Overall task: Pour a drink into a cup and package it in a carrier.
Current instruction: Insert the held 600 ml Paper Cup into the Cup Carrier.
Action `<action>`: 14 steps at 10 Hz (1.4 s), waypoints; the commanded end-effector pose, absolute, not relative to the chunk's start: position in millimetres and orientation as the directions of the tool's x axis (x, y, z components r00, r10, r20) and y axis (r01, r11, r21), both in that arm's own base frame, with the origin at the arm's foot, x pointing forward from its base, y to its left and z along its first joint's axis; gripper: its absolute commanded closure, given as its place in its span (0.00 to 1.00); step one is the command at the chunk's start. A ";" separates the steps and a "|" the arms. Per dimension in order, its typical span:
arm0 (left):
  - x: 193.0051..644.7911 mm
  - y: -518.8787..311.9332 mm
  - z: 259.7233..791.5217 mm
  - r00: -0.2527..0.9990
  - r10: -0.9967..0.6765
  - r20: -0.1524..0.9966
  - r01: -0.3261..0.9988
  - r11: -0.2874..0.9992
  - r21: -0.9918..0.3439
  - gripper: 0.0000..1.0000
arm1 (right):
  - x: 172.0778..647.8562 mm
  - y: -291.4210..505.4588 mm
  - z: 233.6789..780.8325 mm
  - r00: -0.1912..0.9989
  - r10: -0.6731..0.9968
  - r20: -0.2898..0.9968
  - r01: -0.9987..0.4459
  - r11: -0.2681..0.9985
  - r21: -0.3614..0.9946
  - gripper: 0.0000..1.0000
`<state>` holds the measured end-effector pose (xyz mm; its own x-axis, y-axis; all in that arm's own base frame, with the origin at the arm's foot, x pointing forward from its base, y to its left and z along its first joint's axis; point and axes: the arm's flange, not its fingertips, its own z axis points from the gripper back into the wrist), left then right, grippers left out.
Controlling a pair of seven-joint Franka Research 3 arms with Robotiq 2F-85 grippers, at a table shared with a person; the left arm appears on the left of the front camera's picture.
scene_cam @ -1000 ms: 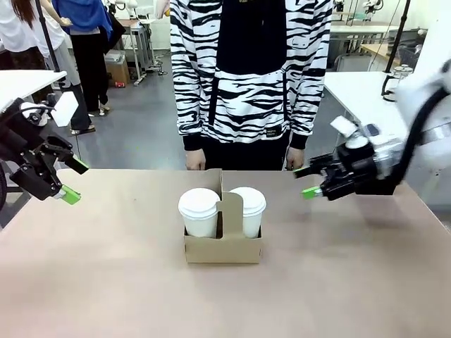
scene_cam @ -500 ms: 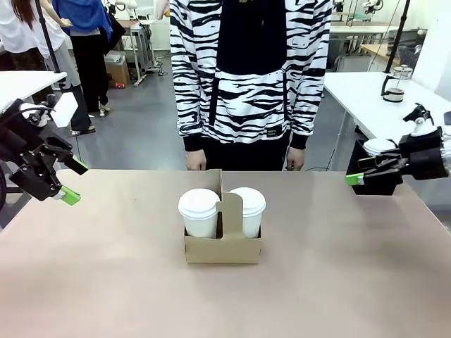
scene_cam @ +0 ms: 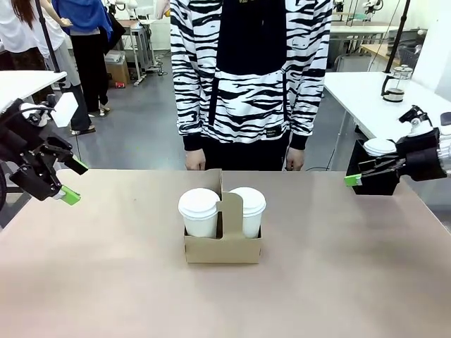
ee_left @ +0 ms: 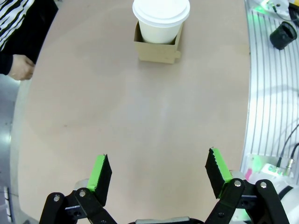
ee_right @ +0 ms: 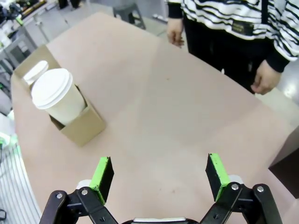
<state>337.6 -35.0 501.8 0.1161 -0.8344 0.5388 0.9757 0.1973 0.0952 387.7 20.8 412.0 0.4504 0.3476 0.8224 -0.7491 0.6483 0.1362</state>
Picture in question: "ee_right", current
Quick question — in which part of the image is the brown cardboard cup carrier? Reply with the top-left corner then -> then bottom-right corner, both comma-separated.
13,44 -> 107,147

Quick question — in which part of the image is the white plastic cup lid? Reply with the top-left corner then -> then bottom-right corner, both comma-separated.
22,60 -> 50,86
31,68 -> 73,110

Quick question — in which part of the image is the person in zebra striped sweater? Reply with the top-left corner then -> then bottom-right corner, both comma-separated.
181,0 -> 299,94

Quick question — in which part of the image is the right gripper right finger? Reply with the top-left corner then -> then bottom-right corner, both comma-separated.
198,153 -> 285,224

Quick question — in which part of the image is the white ribbed panel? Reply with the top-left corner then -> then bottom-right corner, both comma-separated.
0,140 -> 42,224

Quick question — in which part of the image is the grey stool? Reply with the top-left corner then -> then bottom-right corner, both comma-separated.
113,2 -> 147,30

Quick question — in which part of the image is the person's left forearm zebra sleeve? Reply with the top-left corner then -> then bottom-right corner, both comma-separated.
263,0 -> 299,73

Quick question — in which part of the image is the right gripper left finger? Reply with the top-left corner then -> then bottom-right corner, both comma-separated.
41,155 -> 120,224

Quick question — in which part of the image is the white paper cup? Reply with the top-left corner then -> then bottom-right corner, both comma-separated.
47,83 -> 86,126

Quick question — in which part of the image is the white power strip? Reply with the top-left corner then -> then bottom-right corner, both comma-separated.
152,14 -> 169,23

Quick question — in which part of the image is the person's right hand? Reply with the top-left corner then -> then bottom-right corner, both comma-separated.
166,18 -> 185,49

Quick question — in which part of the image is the person's left hand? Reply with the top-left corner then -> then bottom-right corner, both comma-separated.
250,59 -> 281,96

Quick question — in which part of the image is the black box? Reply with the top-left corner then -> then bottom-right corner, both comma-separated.
268,130 -> 299,204

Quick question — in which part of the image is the grey metal cabinet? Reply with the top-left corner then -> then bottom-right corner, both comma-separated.
0,14 -> 49,70

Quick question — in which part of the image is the person's right forearm zebra sleeve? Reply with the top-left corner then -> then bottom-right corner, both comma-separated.
164,0 -> 185,20

